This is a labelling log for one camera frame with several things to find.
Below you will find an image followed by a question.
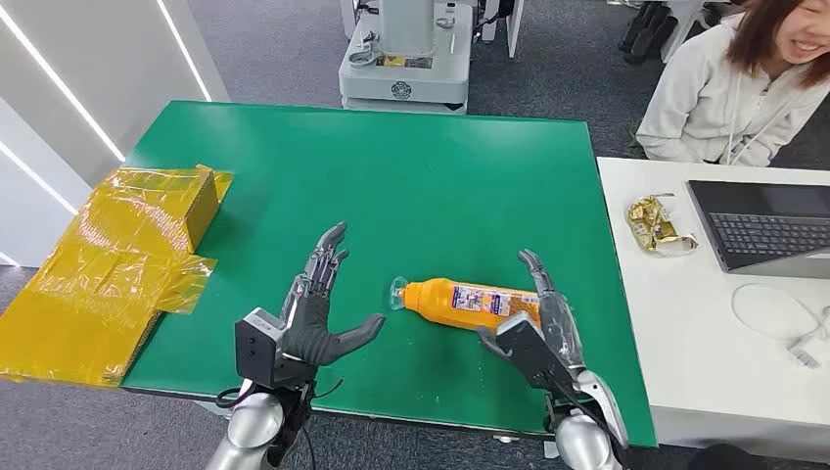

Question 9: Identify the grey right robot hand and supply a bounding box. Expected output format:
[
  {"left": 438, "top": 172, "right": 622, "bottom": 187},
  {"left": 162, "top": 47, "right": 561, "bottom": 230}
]
[{"left": 478, "top": 249, "right": 588, "bottom": 376}]

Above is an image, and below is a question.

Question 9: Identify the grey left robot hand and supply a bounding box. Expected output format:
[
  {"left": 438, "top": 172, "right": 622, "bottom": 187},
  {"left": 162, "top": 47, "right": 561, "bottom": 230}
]
[{"left": 278, "top": 222, "right": 387, "bottom": 387}]

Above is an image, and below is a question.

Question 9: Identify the orange bottle with clear cap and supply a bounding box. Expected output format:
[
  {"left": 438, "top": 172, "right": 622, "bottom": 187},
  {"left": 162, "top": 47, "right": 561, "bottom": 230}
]
[{"left": 389, "top": 276, "right": 543, "bottom": 333}]

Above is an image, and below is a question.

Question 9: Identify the gold foil wrapper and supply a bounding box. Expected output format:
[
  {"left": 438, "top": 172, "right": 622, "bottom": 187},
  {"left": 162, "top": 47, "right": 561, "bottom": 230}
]
[{"left": 624, "top": 192, "right": 700, "bottom": 257}]

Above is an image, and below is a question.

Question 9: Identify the yellow film wrapped cardboard box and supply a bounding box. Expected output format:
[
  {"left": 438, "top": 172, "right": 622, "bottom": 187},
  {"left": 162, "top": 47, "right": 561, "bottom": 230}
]
[{"left": 0, "top": 164, "right": 235, "bottom": 389}]

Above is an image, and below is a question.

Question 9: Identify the dark grey laptop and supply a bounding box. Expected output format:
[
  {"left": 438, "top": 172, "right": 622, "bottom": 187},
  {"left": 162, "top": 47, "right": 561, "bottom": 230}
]
[{"left": 685, "top": 179, "right": 830, "bottom": 281}]

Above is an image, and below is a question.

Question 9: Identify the person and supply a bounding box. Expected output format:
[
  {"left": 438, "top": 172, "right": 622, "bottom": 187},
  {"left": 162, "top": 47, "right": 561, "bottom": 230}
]
[{"left": 635, "top": 0, "right": 830, "bottom": 168}]

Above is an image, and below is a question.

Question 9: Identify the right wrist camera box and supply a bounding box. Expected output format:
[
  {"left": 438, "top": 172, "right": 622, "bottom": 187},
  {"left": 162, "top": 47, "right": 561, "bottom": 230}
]
[{"left": 478, "top": 310, "right": 579, "bottom": 393}]

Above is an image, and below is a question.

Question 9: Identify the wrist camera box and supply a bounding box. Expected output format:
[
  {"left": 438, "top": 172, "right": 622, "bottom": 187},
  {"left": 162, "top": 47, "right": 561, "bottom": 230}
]
[
  {"left": 234, "top": 307, "right": 289, "bottom": 392},
  {"left": 478, "top": 310, "right": 579, "bottom": 393}
]

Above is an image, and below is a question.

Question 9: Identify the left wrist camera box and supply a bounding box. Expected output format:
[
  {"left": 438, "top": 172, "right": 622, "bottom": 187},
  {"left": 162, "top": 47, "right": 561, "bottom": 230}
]
[{"left": 234, "top": 307, "right": 289, "bottom": 392}]

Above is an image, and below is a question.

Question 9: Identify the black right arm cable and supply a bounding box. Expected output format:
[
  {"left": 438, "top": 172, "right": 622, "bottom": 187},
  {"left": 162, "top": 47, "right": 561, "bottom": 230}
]
[{"left": 547, "top": 379, "right": 627, "bottom": 458}]

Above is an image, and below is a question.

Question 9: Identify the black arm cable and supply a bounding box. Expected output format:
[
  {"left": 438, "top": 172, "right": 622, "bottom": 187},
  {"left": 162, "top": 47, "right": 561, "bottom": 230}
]
[
  {"left": 214, "top": 379, "right": 345, "bottom": 470},
  {"left": 547, "top": 379, "right": 627, "bottom": 458}
]

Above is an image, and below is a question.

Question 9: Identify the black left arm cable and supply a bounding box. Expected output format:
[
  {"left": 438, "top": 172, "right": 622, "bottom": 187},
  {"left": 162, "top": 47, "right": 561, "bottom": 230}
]
[{"left": 214, "top": 379, "right": 345, "bottom": 470}]

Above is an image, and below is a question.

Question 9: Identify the white cable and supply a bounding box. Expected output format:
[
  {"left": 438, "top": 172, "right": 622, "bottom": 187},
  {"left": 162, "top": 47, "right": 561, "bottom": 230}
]
[{"left": 730, "top": 282, "right": 830, "bottom": 372}]

